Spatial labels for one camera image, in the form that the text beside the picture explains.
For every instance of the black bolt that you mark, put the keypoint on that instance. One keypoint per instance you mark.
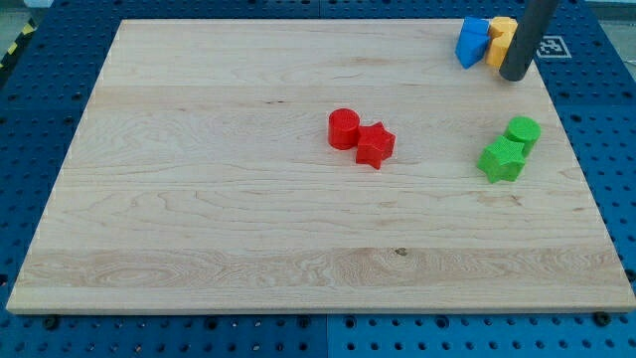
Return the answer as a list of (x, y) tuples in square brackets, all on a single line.
[(601, 318), (50, 322)]

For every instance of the black bolt front left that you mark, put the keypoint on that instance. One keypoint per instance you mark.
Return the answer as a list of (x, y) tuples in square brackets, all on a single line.
[(50, 322)]

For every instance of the red cylinder block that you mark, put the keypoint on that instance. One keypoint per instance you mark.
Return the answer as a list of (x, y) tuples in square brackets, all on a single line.
[(343, 128)]

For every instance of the blue angular block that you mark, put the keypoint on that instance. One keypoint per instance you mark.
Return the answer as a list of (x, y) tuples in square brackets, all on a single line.
[(472, 42)]

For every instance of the green cylinder block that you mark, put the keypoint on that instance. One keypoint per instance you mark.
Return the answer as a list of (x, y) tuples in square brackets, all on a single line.
[(525, 130)]

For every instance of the green star block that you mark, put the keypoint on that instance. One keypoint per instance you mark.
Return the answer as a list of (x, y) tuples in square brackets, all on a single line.
[(502, 160)]

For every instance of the black bolt front right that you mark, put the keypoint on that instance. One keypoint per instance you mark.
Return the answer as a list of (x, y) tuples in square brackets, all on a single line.
[(601, 318)]

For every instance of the red star block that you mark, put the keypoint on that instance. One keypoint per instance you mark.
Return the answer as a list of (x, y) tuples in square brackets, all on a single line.
[(375, 144)]

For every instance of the white fiducial marker tag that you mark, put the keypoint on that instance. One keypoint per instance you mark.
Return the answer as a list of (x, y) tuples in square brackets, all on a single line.
[(553, 47)]

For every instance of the yellow angular block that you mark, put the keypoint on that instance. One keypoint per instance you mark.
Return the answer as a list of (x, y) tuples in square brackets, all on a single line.
[(501, 32)]

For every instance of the light wooden board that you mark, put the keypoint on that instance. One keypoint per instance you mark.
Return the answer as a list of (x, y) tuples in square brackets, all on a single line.
[(200, 180)]

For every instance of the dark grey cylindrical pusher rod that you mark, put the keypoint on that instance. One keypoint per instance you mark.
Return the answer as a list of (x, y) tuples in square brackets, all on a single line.
[(533, 25)]

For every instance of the yellow black hazard tape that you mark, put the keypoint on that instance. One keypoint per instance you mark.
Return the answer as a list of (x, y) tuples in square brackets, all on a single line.
[(18, 46)]

